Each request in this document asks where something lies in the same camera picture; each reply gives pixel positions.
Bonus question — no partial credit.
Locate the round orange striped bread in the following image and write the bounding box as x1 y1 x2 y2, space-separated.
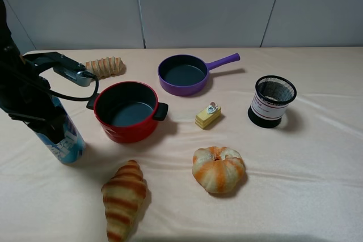
192 146 246 194

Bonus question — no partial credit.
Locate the blue beverage can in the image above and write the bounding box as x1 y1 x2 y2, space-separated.
33 96 86 164

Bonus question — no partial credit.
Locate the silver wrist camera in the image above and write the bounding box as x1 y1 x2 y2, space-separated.
53 59 92 87

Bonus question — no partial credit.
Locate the black camera cable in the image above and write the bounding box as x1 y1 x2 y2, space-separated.
36 72 100 101

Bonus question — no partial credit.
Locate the striped croissant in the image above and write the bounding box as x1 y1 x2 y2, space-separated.
101 160 148 241

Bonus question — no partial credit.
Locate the black mesh pen holder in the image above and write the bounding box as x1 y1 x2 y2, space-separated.
247 75 297 129

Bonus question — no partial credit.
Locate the striped long bread roll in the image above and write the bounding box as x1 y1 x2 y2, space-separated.
85 57 126 79

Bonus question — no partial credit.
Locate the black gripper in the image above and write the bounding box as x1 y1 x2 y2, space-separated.
5 52 67 143

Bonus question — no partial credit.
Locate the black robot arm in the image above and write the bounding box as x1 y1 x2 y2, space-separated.
1 0 66 144

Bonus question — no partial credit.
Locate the pink tablecloth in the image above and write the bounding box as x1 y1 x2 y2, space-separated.
1 48 362 241

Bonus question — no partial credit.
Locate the red pot with black handles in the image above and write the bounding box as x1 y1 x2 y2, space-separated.
86 81 168 143

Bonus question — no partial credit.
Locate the purple frying pan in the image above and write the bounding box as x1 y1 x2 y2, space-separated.
158 53 240 96

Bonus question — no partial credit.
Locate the yellow cake slice toy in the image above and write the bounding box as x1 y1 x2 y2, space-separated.
195 102 222 129

